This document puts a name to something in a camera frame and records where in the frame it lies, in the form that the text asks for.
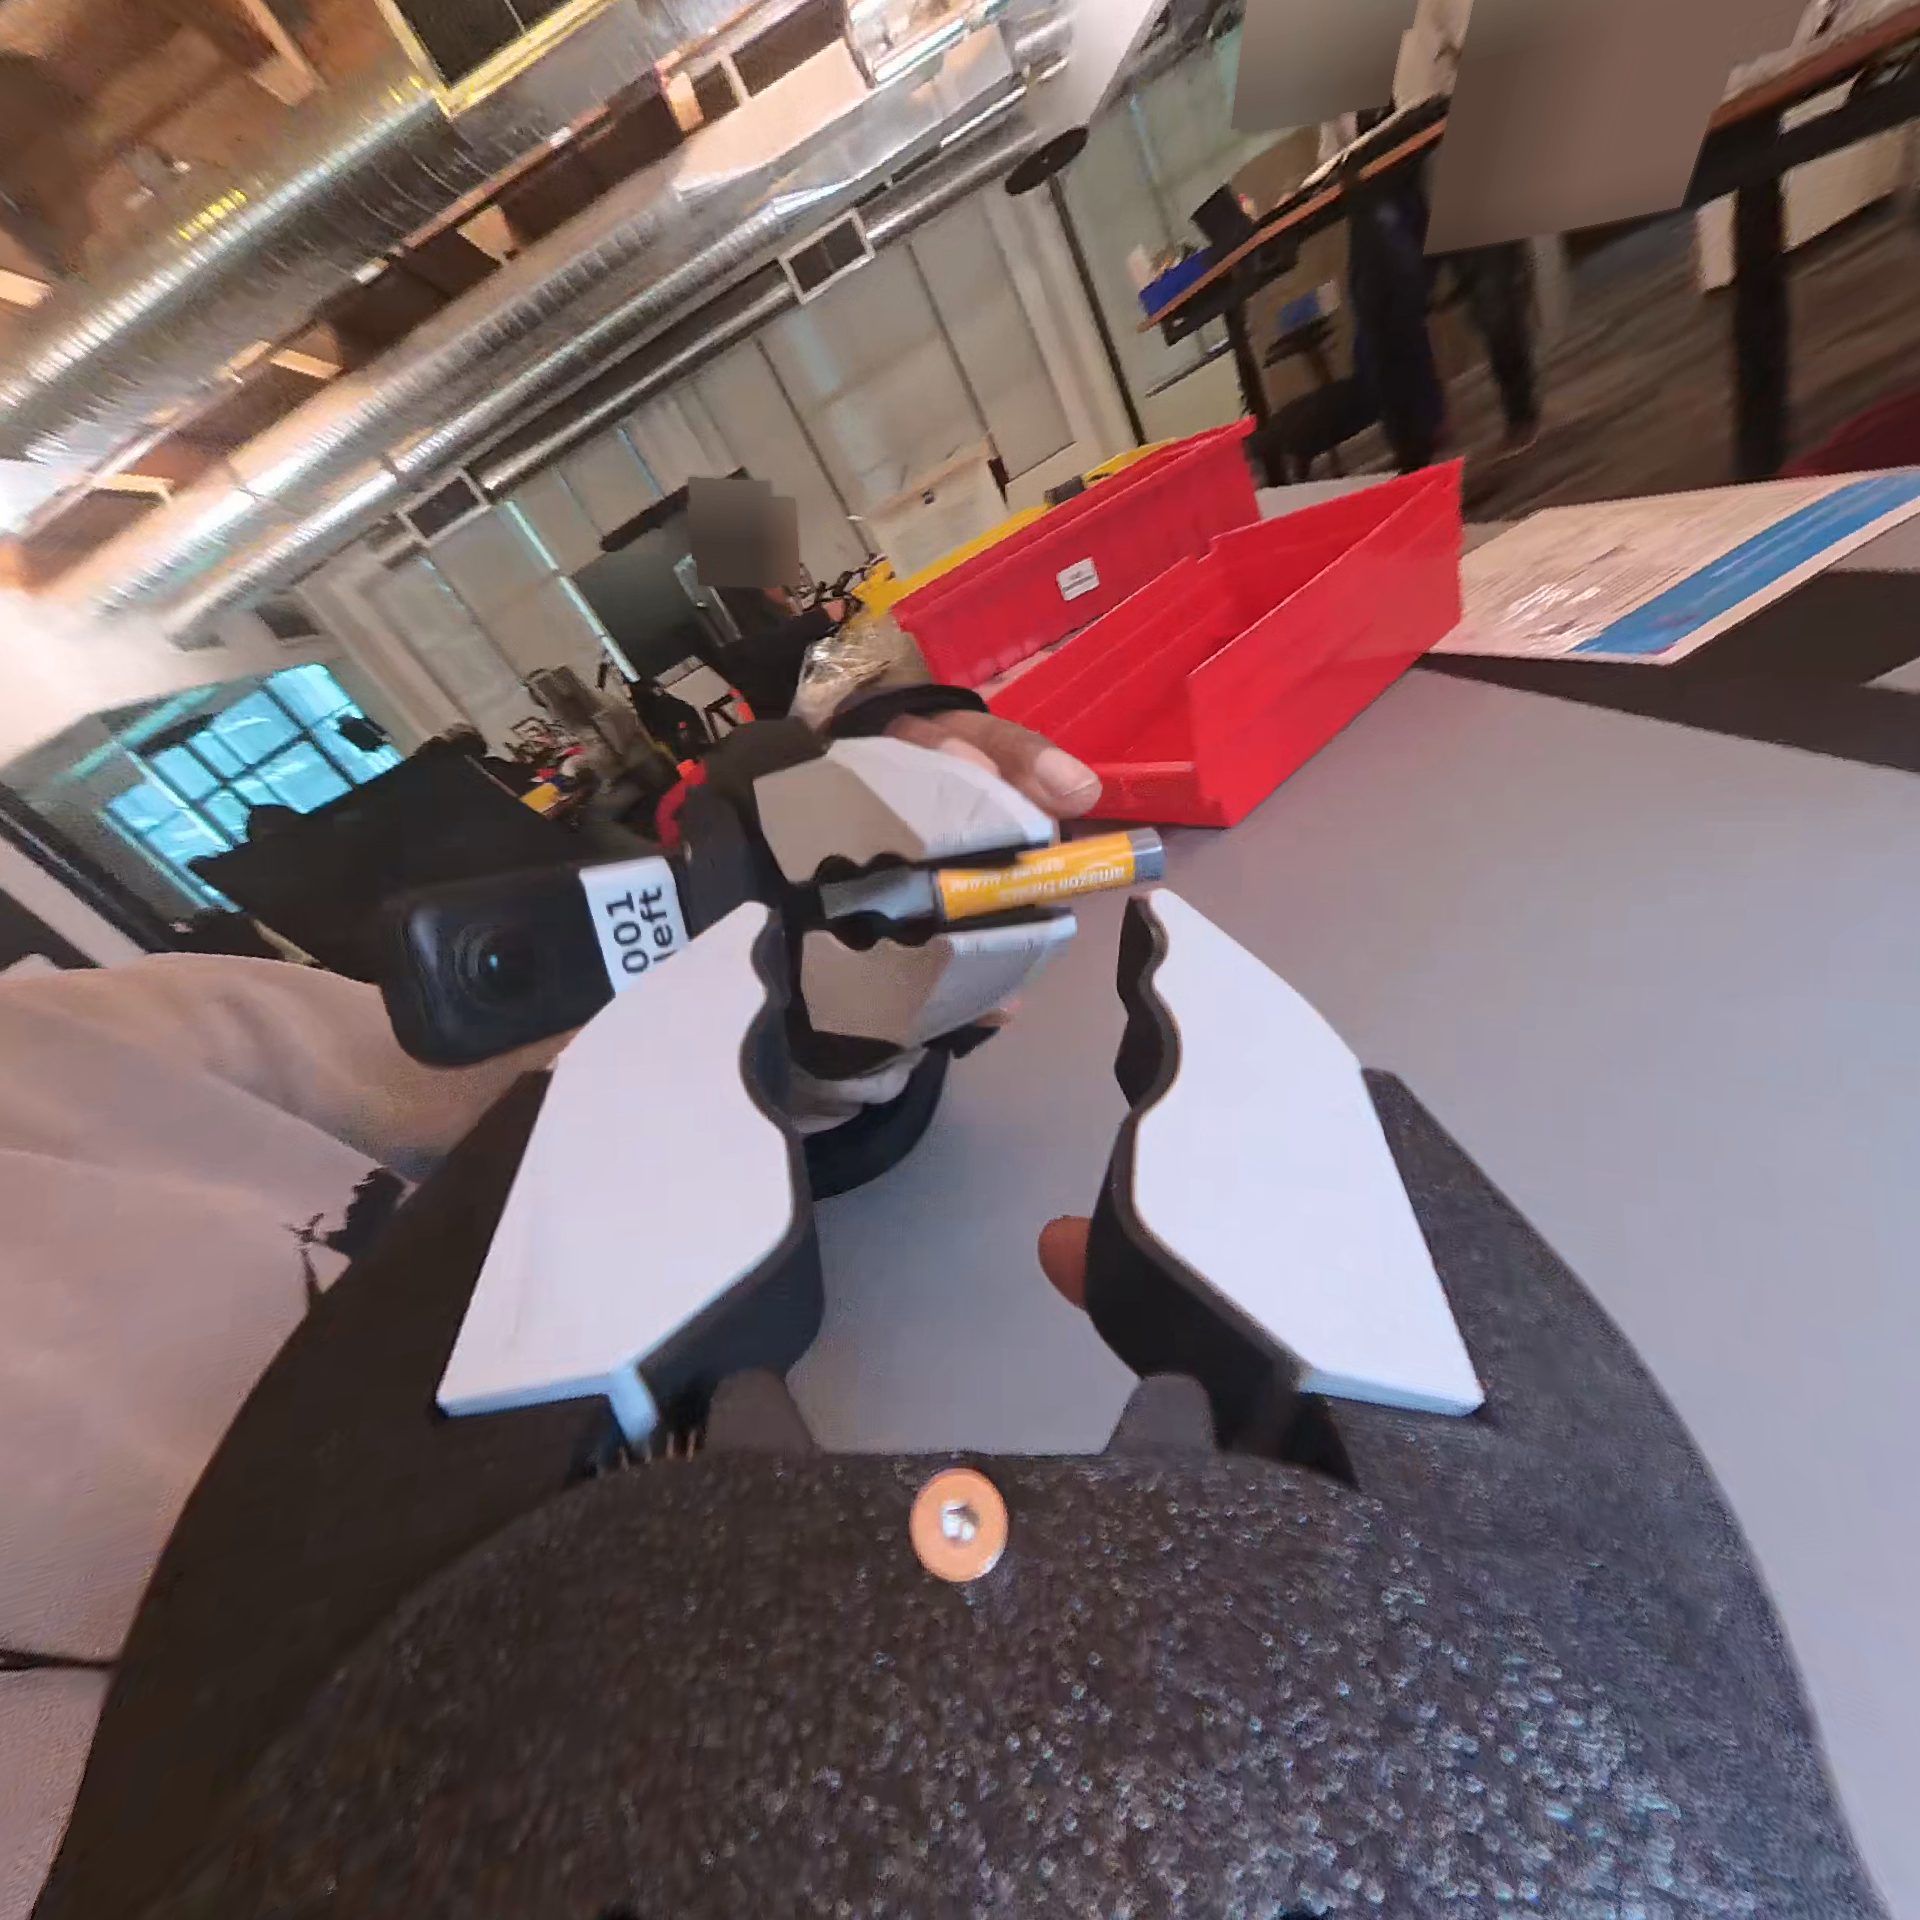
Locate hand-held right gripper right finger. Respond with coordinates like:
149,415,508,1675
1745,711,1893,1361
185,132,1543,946
1081,891,1488,1483

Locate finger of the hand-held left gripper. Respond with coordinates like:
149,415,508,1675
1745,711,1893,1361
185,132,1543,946
793,912,1081,1040
747,734,1059,903

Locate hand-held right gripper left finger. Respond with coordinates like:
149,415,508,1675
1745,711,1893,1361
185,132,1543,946
435,901,823,1452

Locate black copper battery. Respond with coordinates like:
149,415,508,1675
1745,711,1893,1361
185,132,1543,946
814,828,1169,920

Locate red plastic bin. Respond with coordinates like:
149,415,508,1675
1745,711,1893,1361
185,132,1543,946
981,459,1464,834

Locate person's left hand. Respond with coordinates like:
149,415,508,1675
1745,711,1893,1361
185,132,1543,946
884,709,1107,825

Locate dark flat panel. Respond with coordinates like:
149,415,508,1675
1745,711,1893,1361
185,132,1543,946
186,734,589,968

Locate person's dark pants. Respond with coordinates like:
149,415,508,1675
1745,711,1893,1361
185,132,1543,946
806,1054,953,1202

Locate stacked red plastic bins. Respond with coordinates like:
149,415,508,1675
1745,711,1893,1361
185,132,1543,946
891,420,1266,695

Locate large black screen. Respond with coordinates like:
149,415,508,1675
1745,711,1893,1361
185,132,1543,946
572,515,707,680

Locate framed marker poster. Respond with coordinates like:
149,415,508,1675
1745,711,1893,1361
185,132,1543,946
0,779,198,975

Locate tall wooden desk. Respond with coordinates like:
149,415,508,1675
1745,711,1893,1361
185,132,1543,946
1137,113,1452,441
1695,0,1920,486

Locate white paper with blue band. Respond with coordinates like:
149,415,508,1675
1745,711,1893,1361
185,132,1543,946
1430,468,1920,666

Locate ceiling vent grille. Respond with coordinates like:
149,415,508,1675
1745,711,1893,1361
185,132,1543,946
376,0,618,113

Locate red lidded container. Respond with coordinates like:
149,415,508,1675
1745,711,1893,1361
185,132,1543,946
1781,393,1920,486

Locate metal air duct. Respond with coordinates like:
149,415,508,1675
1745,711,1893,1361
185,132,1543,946
0,0,1052,632

